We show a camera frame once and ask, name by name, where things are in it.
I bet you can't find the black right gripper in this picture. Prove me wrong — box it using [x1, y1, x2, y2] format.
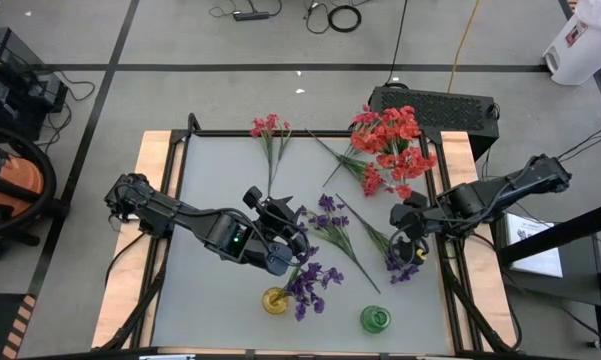
[388, 190, 454, 266]

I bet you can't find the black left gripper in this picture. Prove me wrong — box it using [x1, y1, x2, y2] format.
[239, 185, 311, 277]

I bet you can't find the red artificial flower bunch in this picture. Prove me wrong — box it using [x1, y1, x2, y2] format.
[307, 128, 387, 199]
[350, 127, 396, 156]
[377, 104, 424, 151]
[377, 146, 439, 201]

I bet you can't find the purple artificial flower bunch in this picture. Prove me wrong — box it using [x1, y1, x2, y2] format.
[269, 244, 345, 323]
[299, 193, 382, 295]
[335, 193, 422, 286]

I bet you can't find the clear glass vase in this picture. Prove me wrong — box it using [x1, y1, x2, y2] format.
[383, 169, 406, 189]

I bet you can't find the yellow glass vase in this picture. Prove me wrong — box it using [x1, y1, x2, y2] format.
[261, 286, 291, 316]

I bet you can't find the green glass vase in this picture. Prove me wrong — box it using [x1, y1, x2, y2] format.
[359, 304, 393, 335]

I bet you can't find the black computer case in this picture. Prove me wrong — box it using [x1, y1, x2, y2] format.
[369, 85, 501, 161]

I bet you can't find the white paper booklet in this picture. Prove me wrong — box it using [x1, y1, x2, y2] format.
[504, 212, 564, 279]

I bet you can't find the black power strip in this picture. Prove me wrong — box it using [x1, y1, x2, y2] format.
[232, 10, 271, 22]

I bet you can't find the orange vacuum cleaner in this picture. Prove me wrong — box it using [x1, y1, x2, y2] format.
[0, 123, 59, 236]
[0, 147, 46, 216]

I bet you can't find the white plastic bin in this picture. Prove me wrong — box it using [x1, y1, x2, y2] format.
[542, 0, 601, 86]

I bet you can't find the black equipment stack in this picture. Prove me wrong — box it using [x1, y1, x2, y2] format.
[0, 25, 71, 144]

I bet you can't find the black metal table frame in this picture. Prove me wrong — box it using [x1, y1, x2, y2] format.
[92, 112, 521, 360]

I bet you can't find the yellow floor cable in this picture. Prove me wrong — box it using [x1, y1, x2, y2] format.
[447, 0, 482, 94]

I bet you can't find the black floor cable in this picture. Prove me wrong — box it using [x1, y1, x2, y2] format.
[384, 0, 410, 86]

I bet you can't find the coiled black cable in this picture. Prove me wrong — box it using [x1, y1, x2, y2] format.
[327, 4, 364, 34]

